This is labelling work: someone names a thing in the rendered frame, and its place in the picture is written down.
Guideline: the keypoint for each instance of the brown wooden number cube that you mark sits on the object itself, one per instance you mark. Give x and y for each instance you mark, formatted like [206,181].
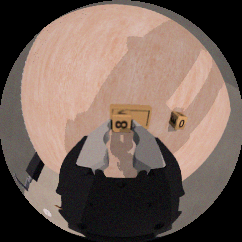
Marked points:
[178,120]
[121,120]

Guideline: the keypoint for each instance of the brown wooden tray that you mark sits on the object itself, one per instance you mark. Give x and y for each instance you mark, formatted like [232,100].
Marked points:
[140,113]

